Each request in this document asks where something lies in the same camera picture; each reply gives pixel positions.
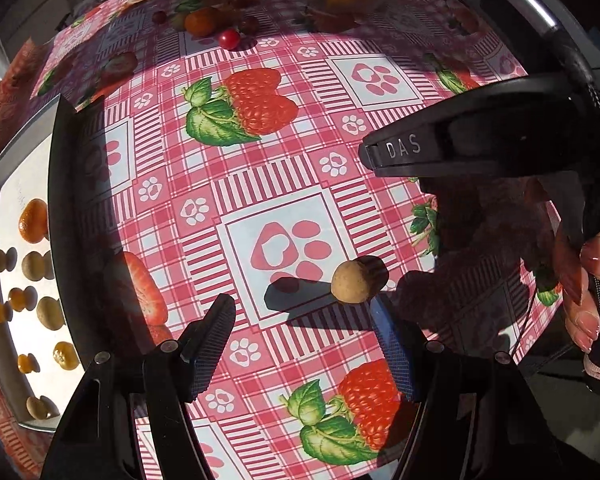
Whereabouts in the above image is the yellow cherry tomato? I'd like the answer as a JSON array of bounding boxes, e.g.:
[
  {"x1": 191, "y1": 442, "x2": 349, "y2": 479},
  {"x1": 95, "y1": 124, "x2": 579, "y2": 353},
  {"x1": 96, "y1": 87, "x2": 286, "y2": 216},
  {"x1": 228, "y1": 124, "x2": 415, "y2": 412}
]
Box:
[{"x1": 53, "y1": 341, "x2": 80, "y2": 370}]

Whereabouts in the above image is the person right hand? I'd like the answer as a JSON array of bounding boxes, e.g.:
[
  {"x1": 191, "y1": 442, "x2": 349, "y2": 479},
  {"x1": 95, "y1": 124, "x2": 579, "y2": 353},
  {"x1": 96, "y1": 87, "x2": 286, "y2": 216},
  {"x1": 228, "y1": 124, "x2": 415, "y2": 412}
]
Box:
[{"x1": 553, "y1": 226, "x2": 600, "y2": 354}]

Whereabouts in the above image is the tan longan on table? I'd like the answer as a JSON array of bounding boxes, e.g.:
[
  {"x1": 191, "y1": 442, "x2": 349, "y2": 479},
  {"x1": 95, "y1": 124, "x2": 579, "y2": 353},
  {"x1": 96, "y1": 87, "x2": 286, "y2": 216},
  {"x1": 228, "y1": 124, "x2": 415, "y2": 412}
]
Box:
[{"x1": 330, "y1": 260, "x2": 373, "y2": 304}]

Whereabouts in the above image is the white rectangular tray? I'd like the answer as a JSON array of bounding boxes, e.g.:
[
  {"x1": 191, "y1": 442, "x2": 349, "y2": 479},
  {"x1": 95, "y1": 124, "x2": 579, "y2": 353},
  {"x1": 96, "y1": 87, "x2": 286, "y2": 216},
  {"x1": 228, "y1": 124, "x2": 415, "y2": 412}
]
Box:
[{"x1": 0, "y1": 96, "x2": 83, "y2": 434}]

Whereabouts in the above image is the red checkered fruit tablecloth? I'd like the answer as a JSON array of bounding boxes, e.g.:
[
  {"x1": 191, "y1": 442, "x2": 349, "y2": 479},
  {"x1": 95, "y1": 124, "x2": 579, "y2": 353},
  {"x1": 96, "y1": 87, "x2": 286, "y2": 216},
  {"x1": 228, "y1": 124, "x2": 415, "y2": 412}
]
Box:
[{"x1": 0, "y1": 0, "x2": 562, "y2": 479}]

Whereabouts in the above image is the red cherry tomato far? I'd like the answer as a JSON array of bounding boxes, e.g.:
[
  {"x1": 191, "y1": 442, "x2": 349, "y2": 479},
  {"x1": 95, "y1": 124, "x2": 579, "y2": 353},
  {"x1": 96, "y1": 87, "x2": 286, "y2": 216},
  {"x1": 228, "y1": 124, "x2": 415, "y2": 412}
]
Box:
[{"x1": 218, "y1": 28, "x2": 242, "y2": 51}]

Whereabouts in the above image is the shaded orange mandarin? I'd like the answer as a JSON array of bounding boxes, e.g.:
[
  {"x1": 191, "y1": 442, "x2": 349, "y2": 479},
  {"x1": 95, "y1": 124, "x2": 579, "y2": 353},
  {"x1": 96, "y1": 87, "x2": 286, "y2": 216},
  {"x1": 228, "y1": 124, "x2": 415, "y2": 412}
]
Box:
[{"x1": 184, "y1": 6, "x2": 220, "y2": 38}]

